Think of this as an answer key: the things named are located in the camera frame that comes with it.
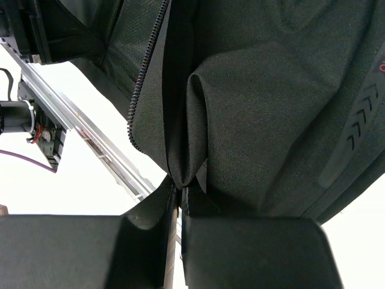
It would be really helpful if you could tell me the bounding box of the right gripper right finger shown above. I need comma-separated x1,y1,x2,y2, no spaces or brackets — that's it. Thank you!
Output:
181,182,343,288

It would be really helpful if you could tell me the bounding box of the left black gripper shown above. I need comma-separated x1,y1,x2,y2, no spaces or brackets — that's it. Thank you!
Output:
1,1,104,64

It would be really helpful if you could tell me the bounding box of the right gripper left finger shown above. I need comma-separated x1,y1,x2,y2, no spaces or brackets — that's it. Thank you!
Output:
1,178,177,288

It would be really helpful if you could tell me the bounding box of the black jacket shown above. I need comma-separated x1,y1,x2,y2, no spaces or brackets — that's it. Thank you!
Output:
62,1,384,223

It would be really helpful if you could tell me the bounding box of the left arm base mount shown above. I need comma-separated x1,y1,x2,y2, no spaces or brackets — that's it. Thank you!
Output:
1,68,66,173

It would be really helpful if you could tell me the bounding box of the aluminium table frame rail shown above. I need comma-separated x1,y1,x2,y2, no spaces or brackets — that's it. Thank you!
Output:
1,39,155,202

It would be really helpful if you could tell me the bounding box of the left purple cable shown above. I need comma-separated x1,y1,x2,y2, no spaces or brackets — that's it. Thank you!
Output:
0,149,58,174

